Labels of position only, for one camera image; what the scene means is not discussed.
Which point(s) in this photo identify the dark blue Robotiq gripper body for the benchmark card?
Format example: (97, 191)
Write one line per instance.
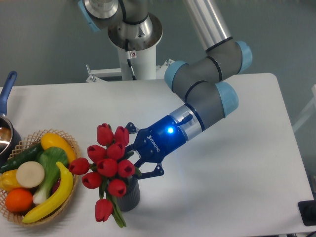
(155, 142)

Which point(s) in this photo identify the red tulip bouquet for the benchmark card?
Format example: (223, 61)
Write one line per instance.
(107, 169)

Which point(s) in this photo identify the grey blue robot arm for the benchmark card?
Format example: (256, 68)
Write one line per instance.
(135, 32)

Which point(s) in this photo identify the dark grey ribbed vase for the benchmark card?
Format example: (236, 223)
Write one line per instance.
(132, 196)

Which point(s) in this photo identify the yellow squash toy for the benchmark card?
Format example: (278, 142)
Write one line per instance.
(49, 140)

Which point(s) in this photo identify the yellow plastic banana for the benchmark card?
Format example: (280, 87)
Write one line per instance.
(56, 200)

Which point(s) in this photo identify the green bok choy toy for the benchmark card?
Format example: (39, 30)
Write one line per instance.
(48, 160)

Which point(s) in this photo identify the red fruit toy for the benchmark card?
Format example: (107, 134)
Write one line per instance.
(56, 185)

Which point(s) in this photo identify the woven wicker basket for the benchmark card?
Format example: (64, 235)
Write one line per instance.
(30, 141)

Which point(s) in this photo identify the green cucumber toy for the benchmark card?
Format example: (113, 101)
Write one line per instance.
(29, 154)

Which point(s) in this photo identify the beige round disc toy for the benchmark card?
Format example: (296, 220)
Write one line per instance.
(30, 174)

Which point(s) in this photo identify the orange fruit toy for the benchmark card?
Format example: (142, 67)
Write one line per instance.
(19, 200)

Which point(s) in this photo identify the yellow bell pepper toy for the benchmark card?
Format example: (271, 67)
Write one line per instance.
(8, 181)

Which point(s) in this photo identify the black device at edge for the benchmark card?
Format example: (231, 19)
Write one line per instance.
(308, 212)

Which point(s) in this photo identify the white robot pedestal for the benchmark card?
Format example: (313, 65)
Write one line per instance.
(133, 65)

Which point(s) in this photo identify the blue handled saucepan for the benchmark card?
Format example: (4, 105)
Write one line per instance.
(9, 137)

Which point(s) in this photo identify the white frame at right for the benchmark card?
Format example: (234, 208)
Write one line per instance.
(307, 112)

